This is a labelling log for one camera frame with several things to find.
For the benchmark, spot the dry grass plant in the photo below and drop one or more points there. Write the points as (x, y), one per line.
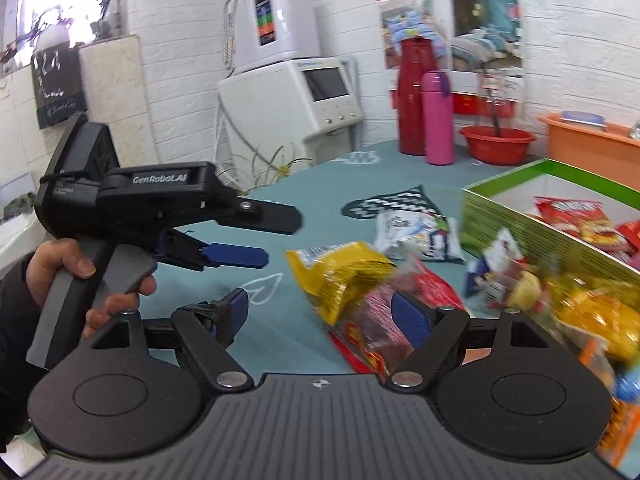
(270, 165)

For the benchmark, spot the shiny gold snack packet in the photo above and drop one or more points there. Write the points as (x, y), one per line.
(340, 280)

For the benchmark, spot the wall poster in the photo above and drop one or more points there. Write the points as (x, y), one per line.
(480, 30)

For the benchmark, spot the blue plate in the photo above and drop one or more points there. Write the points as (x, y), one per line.
(582, 117)

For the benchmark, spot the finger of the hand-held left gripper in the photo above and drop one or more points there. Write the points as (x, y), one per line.
(235, 255)
(270, 217)

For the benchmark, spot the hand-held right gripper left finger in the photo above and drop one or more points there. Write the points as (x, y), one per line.
(241, 310)

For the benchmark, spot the red thermos jug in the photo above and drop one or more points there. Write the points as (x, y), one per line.
(415, 110)

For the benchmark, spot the white appliance with screen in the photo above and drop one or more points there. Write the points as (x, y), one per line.
(270, 110)

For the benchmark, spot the green and white snack packet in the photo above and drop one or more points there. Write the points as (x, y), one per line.
(415, 235)

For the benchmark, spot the orange plastic basin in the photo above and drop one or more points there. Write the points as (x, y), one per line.
(585, 142)

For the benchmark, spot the green cardboard box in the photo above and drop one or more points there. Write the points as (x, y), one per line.
(500, 220)

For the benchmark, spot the clear yellow snack packet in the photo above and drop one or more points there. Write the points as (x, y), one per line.
(600, 310)

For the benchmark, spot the steel bowl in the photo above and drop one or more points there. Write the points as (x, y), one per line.
(635, 130)

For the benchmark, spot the black sign board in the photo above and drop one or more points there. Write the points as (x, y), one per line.
(57, 90)

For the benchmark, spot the glass pitcher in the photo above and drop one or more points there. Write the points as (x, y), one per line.
(495, 105)

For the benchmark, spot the large red chip packet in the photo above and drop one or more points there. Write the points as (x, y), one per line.
(580, 220)

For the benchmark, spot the dark red snack packet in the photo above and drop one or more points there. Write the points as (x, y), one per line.
(375, 320)

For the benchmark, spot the orange snack packet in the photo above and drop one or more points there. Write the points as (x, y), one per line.
(620, 425)

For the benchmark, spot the window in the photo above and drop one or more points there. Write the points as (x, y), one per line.
(45, 5)

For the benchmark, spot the white wall water purifier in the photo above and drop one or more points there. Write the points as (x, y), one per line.
(280, 25)

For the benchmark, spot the pink bottle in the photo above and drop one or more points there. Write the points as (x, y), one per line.
(437, 125)

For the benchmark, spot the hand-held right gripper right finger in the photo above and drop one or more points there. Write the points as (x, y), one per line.
(410, 317)

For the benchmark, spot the teal printed tablecloth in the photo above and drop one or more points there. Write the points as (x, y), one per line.
(310, 200)

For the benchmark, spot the person's left hand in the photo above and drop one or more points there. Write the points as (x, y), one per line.
(55, 260)

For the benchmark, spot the red plastic bowl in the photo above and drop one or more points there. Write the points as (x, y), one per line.
(495, 145)

